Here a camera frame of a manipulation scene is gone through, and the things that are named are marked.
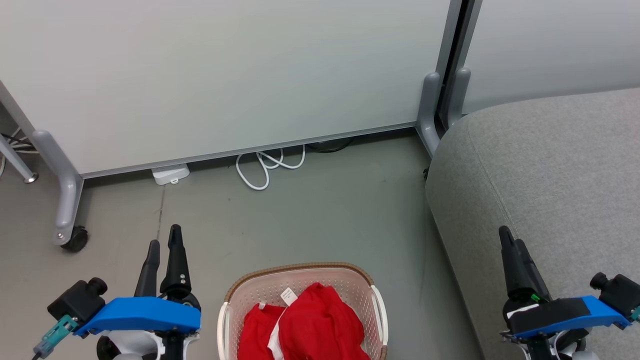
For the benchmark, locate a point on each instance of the long grey partition leg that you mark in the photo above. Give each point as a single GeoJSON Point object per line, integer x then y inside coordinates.
{"type": "Point", "coordinates": [62, 185]}

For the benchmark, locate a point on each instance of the grey fabric sofa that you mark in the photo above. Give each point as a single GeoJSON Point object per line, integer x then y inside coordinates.
{"type": "Point", "coordinates": [550, 175]}

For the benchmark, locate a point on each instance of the red and white garment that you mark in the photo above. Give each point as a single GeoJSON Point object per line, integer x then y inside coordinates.
{"type": "Point", "coordinates": [320, 325]}

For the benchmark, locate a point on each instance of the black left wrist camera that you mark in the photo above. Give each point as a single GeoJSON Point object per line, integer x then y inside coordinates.
{"type": "Point", "coordinates": [80, 301]}

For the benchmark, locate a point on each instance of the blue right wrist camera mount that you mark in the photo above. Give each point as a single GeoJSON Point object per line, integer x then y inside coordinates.
{"type": "Point", "coordinates": [597, 309]}

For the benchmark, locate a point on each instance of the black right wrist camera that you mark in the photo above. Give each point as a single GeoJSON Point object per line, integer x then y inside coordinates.
{"type": "Point", "coordinates": [620, 292]}

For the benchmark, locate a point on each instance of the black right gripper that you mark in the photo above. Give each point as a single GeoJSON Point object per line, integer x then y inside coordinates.
{"type": "Point", "coordinates": [524, 296]}

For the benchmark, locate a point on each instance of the large white partition panel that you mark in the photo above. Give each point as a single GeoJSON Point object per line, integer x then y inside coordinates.
{"type": "Point", "coordinates": [225, 75]}

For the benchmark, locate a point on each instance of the short grey partition leg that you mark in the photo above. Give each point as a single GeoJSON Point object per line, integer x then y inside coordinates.
{"type": "Point", "coordinates": [429, 115]}
{"type": "Point", "coordinates": [459, 97]}

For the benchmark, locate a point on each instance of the thin metal table leg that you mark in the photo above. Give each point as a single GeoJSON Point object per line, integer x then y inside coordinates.
{"type": "Point", "coordinates": [17, 162]}

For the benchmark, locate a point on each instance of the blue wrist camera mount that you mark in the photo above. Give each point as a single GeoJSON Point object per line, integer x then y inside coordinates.
{"type": "Point", "coordinates": [145, 314]}
{"type": "Point", "coordinates": [597, 309]}

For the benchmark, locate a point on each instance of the narrow white partition panel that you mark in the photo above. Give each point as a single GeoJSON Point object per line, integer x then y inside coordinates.
{"type": "Point", "coordinates": [550, 45]}

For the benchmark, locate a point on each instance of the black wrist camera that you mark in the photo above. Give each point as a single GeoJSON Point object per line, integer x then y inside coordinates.
{"type": "Point", "coordinates": [80, 301]}
{"type": "Point", "coordinates": [620, 292]}

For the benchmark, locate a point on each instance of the white power adapter box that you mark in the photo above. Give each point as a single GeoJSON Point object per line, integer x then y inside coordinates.
{"type": "Point", "coordinates": [171, 174]}

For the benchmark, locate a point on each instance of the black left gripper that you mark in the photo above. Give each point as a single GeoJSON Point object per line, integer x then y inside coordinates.
{"type": "Point", "coordinates": [185, 301]}

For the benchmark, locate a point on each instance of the teal camera connector plug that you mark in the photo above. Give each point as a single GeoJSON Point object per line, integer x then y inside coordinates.
{"type": "Point", "coordinates": [55, 334]}

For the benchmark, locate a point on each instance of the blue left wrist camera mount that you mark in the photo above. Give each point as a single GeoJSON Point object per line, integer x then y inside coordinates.
{"type": "Point", "coordinates": [145, 314]}

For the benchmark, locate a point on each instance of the black caster wheel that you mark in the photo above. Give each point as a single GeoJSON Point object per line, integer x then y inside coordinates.
{"type": "Point", "coordinates": [76, 239]}

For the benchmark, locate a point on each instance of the beige perforated laundry basket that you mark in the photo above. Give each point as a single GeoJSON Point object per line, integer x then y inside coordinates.
{"type": "Point", "coordinates": [350, 285]}

